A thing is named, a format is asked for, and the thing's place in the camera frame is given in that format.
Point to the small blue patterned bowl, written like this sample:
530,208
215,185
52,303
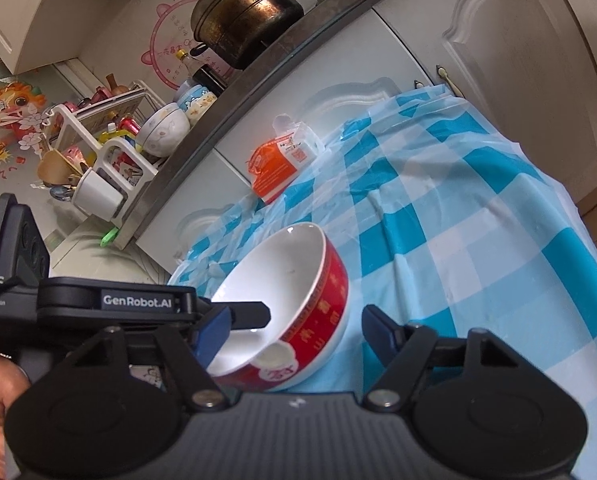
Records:
195,102

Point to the red and white bowl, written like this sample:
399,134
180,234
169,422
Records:
299,276

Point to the white utensil cup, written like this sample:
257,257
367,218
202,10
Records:
93,195

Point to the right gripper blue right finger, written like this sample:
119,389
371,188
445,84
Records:
404,351

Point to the wooden spatula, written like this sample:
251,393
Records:
55,169

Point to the white condiment rack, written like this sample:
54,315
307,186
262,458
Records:
116,160

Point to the blue checkered tablecloth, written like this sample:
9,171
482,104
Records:
439,219

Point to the orange tissue pack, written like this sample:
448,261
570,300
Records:
276,163

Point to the blue cartoon bowl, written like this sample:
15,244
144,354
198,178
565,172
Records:
150,374

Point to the brass steamer pot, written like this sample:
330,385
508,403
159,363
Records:
238,31

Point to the white floral bowl on counter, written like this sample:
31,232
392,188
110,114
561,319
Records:
163,131

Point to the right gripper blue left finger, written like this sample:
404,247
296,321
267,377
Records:
186,360

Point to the dark soy sauce bottle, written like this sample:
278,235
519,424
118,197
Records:
202,73

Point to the dragon window sticker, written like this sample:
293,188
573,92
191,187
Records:
22,107

